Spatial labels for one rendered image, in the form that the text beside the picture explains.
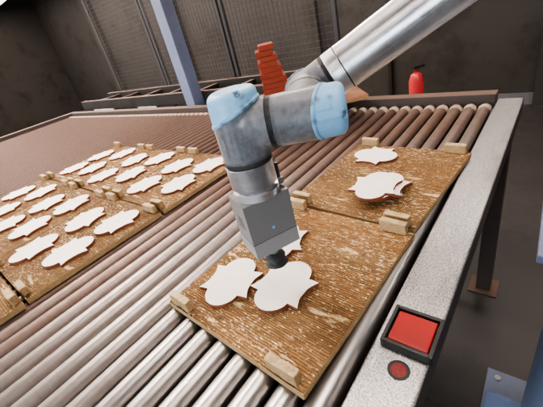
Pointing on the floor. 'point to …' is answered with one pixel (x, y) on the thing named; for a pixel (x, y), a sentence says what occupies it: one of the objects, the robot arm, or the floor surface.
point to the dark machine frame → (170, 94)
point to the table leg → (490, 232)
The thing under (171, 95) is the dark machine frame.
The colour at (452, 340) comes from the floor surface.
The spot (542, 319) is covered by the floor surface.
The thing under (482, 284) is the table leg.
